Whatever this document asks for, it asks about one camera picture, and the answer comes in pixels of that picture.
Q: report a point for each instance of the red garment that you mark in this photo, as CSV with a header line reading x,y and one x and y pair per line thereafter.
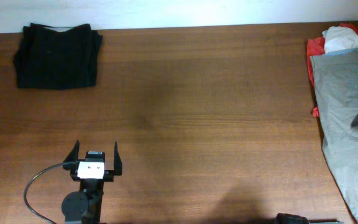
x,y
316,47

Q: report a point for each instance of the white garment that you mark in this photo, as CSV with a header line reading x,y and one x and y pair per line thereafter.
x,y
339,38

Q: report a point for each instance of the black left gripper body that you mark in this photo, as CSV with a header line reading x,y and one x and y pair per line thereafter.
x,y
96,185

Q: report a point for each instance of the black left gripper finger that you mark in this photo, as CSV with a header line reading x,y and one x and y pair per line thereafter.
x,y
117,161
73,155

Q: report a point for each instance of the black shorts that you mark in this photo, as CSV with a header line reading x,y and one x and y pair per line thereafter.
x,y
57,58

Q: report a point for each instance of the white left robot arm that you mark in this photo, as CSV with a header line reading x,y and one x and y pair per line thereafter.
x,y
84,205

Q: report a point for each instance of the grey trousers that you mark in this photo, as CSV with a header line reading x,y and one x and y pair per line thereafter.
x,y
336,90

